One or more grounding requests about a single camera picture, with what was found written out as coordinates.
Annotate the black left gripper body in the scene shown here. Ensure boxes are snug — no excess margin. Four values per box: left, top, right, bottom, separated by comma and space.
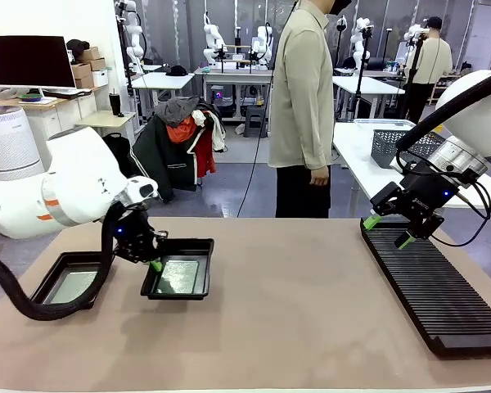
113, 207, 161, 264

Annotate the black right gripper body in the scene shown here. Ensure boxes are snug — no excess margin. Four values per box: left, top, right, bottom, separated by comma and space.
398, 160, 462, 225

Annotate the green circuit board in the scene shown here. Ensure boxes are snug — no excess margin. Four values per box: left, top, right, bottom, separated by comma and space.
48, 270, 98, 305
155, 260, 200, 295

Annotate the black ESD tray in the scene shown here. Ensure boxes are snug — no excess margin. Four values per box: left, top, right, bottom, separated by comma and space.
140, 237, 215, 302
29, 252, 118, 311

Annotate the person's right hand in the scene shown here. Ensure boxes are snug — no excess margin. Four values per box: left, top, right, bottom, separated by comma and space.
309, 165, 331, 187

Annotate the white side table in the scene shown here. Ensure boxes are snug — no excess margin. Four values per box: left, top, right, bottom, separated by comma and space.
332, 121, 491, 210

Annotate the grey plastic basket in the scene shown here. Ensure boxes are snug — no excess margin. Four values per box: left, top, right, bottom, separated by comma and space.
370, 129, 449, 169

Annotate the black slotted board rack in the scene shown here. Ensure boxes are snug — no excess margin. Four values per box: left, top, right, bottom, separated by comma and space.
359, 216, 491, 358

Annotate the dark green jacket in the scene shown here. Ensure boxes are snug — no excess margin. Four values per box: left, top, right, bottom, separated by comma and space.
128, 115, 201, 205

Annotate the clear storage box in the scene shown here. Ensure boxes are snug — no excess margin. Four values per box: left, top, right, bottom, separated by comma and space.
354, 118, 417, 132

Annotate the black backpack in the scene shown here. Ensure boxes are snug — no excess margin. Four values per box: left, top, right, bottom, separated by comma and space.
101, 133, 134, 179

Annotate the red garment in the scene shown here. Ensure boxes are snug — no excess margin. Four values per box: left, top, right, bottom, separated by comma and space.
194, 126, 217, 178

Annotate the orange garment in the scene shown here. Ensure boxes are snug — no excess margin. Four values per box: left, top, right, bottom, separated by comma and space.
165, 118, 198, 144

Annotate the white office table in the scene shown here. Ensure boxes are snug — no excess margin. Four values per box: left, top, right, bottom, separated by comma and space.
130, 72, 196, 120
333, 75, 406, 120

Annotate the white garment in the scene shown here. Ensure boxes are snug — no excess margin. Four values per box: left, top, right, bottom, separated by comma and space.
191, 109, 227, 152

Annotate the black tripod stand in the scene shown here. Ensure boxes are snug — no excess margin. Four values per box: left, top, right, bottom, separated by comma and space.
400, 32, 429, 124

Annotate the small wood-top desk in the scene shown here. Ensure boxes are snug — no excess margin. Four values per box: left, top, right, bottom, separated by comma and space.
75, 110, 137, 140

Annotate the grey hoodie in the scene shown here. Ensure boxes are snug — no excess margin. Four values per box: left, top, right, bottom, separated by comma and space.
154, 96, 201, 128

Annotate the person in beige shirt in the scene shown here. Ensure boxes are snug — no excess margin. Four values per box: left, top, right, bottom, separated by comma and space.
268, 0, 353, 219

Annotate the person in black cap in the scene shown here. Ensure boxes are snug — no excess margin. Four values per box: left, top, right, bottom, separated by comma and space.
404, 16, 453, 124

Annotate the white cabinet with wood top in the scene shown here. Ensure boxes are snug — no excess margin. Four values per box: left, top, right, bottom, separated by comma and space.
0, 88, 99, 165

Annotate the grey stool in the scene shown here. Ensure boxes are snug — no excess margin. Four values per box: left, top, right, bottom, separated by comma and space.
243, 105, 269, 139

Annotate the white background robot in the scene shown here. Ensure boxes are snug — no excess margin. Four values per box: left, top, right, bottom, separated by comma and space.
203, 11, 228, 66
350, 16, 373, 69
251, 22, 275, 66
116, 0, 148, 75

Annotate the white workbench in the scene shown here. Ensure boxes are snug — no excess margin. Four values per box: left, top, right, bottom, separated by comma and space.
194, 67, 273, 122

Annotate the black bag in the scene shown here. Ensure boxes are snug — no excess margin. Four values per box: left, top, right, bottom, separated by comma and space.
65, 38, 91, 53

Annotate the black computer monitor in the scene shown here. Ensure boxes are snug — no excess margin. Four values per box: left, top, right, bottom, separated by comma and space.
0, 35, 77, 89

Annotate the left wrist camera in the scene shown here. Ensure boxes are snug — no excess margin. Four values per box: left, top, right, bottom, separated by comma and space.
124, 175, 160, 202

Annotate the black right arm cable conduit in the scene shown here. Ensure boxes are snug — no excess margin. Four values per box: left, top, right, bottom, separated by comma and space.
395, 67, 491, 165

